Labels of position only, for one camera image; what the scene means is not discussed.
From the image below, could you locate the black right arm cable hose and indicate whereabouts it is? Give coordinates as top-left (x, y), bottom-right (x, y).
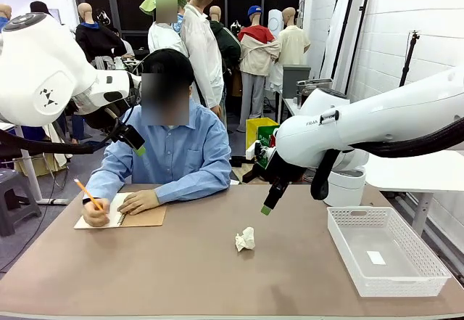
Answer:
top-left (310, 116), bottom-right (464, 201)

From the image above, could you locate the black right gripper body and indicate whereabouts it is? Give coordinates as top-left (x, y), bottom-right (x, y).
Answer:
top-left (268, 152), bottom-right (308, 185)

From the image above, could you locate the mannequin with blue cap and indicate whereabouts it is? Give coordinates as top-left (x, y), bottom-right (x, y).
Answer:
top-left (237, 5), bottom-right (282, 132)

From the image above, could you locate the white label sticker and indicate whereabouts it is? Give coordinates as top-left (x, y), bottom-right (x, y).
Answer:
top-left (365, 250), bottom-right (386, 266)

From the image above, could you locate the mannequin in black sweater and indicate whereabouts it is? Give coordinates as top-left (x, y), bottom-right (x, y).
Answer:
top-left (75, 2), bottom-right (127, 70)

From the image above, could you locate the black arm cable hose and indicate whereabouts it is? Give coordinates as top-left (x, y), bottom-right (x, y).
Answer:
top-left (310, 116), bottom-right (464, 201)
top-left (0, 129), bottom-right (120, 156)

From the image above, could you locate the metal container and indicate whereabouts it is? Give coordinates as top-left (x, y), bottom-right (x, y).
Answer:
top-left (297, 78), bottom-right (334, 91)

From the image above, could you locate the mannequin torso in jeans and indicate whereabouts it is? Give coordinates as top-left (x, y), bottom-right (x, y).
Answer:
top-left (57, 112), bottom-right (88, 145)

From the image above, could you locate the yellow recycling bin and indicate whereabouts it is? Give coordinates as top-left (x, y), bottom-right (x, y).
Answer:
top-left (245, 117), bottom-right (279, 150)

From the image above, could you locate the white lidded trash bin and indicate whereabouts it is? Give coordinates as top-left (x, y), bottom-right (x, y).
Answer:
top-left (322, 167), bottom-right (367, 208)

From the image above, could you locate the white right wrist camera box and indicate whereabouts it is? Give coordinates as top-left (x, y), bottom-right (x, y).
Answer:
top-left (245, 141), bottom-right (271, 161)

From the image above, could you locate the tall mannequin in white coat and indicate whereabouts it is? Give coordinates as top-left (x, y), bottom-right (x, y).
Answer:
top-left (180, 0), bottom-right (225, 118)

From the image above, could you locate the person in blue shirt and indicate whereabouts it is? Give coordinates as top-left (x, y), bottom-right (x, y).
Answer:
top-left (85, 49), bottom-right (233, 205)

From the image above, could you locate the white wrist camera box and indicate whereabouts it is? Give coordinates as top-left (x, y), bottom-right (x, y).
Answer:
top-left (245, 141), bottom-right (271, 161)
top-left (126, 72), bottom-right (143, 92)

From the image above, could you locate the wood and black foam stand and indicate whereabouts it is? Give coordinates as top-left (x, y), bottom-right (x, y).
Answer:
top-left (230, 155), bottom-right (273, 185)

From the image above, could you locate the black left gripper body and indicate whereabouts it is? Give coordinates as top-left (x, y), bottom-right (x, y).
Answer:
top-left (88, 97), bottom-right (137, 131)

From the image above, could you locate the mannequin in cream shirt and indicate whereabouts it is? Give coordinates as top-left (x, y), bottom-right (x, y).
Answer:
top-left (270, 7), bottom-right (312, 92)

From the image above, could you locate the white perforated plastic basket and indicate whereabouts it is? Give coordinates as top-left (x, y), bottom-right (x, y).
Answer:
top-left (326, 206), bottom-right (452, 298)

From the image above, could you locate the person's right hand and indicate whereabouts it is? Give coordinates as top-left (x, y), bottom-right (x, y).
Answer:
top-left (82, 198), bottom-right (111, 228)

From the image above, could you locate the black tripod pole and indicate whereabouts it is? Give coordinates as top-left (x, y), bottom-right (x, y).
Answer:
top-left (398, 31), bottom-right (421, 88)

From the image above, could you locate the white paper ball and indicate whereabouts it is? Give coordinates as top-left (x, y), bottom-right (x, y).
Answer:
top-left (234, 226), bottom-right (256, 253)

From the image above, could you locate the brown spiral notebook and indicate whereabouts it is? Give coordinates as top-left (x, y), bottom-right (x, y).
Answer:
top-left (73, 192), bottom-right (167, 230)

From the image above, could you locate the mannequin with black hat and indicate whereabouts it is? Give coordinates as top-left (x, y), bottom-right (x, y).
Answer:
top-left (30, 1), bottom-right (55, 18)

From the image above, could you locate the mannequin in dark green hoodie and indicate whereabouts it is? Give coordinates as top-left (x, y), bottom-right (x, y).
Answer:
top-left (209, 5), bottom-right (242, 78)

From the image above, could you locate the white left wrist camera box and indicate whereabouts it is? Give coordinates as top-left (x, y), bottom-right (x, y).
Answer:
top-left (126, 72), bottom-right (143, 92)

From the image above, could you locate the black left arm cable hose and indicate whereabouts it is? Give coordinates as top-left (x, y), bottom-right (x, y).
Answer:
top-left (0, 129), bottom-right (120, 156)

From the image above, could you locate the grey cabinet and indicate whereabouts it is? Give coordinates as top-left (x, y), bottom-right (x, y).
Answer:
top-left (281, 65), bottom-right (312, 99)

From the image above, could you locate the mannequin in blue white jacket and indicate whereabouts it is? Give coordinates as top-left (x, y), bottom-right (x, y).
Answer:
top-left (0, 3), bottom-right (12, 30)

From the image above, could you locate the person's left forearm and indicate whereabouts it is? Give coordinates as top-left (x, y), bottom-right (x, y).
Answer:
top-left (154, 174), bottom-right (231, 205)

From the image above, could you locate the mannequin with green hat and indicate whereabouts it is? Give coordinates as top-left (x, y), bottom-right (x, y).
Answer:
top-left (139, 0), bottom-right (189, 58)

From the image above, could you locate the green recycling bin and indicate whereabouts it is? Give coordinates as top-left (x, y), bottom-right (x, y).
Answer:
top-left (257, 126), bottom-right (280, 143)

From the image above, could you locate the background person in white shirt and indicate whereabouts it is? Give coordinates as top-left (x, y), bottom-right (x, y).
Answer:
top-left (112, 28), bottom-right (135, 58)

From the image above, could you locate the white desk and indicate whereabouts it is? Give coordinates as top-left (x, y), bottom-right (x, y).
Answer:
top-left (0, 122), bottom-right (70, 205)

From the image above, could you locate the yellow pencil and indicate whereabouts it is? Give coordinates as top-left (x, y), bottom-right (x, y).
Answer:
top-left (73, 178), bottom-right (104, 211)

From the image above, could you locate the person's left hand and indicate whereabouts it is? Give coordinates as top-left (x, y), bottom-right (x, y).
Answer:
top-left (117, 189), bottom-right (160, 216)

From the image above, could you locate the black cap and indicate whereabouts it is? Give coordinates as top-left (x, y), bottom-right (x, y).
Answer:
top-left (141, 49), bottom-right (196, 81)

